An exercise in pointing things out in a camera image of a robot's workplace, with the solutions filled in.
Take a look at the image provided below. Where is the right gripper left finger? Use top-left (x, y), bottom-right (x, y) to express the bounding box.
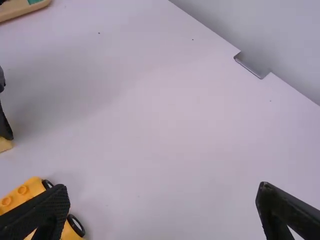
top-left (0, 183), bottom-right (71, 240)

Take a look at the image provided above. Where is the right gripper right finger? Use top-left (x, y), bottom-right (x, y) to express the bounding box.
top-left (254, 181), bottom-right (320, 240)

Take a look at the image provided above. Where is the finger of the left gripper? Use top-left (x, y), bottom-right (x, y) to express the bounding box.
top-left (0, 96), bottom-right (15, 141)

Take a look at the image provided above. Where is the yellow toy brick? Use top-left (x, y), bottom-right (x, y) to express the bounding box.
top-left (0, 136), bottom-right (14, 154)

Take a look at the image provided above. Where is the yellow toy car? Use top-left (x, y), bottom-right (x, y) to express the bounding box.
top-left (0, 175), bottom-right (87, 240)

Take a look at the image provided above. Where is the tan tray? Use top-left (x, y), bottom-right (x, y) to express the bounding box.
top-left (0, 0), bottom-right (53, 24)

